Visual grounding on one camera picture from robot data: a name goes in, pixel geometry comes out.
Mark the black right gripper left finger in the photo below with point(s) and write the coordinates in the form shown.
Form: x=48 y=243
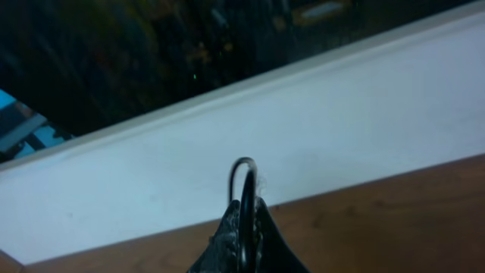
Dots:
x=221 y=254

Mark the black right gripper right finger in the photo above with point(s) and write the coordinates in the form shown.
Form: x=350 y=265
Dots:
x=273 y=255

